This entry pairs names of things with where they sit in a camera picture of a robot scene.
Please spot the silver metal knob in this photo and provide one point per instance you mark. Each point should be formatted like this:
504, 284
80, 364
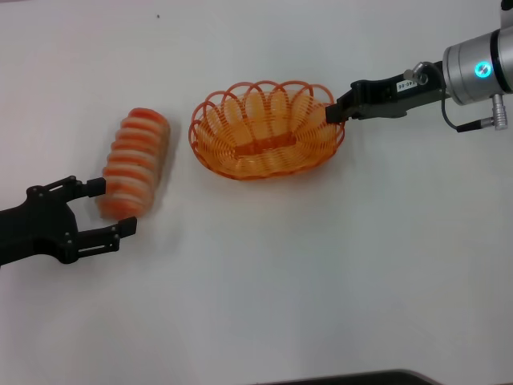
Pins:
417, 74

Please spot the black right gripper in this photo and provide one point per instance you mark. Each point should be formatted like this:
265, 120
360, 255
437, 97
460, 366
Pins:
380, 100

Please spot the orange striped bread loaf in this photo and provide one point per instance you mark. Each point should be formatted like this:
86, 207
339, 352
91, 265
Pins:
134, 160

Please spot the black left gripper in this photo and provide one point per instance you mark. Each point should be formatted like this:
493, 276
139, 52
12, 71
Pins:
38, 224

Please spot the orange woven plastic basket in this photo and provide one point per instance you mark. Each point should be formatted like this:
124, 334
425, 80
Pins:
260, 140

